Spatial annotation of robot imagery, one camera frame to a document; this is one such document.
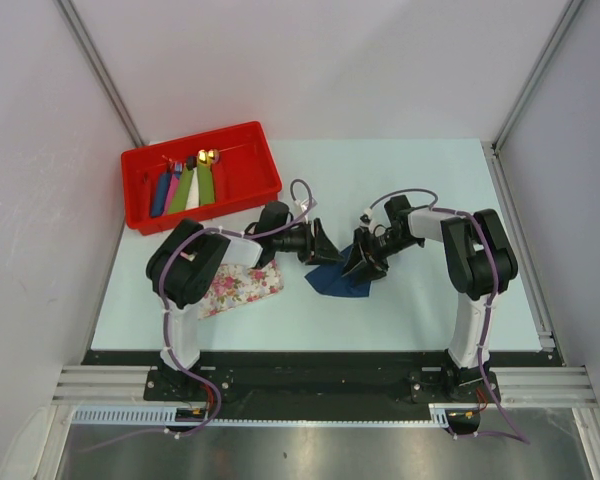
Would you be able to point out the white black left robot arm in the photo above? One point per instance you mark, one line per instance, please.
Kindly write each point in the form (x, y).
(195, 263)

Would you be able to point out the pink rolled napkin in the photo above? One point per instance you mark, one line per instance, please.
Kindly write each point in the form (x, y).
(173, 185)

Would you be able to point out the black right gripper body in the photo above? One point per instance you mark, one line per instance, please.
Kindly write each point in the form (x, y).
(388, 243)

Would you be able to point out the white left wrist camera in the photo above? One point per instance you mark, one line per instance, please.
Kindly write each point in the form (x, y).
(305, 205)

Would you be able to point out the white rolled napkin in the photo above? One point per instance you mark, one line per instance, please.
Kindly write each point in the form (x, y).
(193, 201)

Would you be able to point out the aluminium corner post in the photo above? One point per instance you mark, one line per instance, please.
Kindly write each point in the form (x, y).
(88, 48)
(566, 20)

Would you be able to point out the floral cloth mat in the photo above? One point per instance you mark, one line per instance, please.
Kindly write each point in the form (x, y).
(234, 286)

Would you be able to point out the blue rolled napkin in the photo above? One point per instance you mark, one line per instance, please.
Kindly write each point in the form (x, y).
(160, 194)

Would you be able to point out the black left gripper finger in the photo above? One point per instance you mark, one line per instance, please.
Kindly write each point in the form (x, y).
(321, 241)
(324, 257)

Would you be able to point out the red plastic bin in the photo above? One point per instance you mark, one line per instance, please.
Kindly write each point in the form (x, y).
(246, 168)

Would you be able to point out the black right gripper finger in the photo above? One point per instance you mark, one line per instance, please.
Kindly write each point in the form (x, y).
(357, 261)
(366, 272)

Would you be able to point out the left aluminium corner post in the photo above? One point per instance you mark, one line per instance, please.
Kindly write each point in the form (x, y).
(88, 48)

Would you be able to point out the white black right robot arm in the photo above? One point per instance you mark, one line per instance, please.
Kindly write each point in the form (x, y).
(480, 263)

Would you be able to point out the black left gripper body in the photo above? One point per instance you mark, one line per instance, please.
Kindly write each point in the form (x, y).
(297, 241)

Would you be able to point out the olive green rolled napkin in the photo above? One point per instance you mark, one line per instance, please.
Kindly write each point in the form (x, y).
(204, 168)

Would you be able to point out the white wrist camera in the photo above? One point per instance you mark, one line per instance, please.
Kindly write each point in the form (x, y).
(305, 205)
(367, 219)

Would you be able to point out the right aluminium corner post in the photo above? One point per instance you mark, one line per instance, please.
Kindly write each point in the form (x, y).
(566, 20)

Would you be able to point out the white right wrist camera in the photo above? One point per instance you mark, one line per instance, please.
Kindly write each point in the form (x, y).
(367, 219)

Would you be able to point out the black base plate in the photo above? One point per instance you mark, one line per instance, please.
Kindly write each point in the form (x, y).
(416, 377)

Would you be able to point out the dark blue paper napkin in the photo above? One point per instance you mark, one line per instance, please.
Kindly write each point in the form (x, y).
(328, 280)

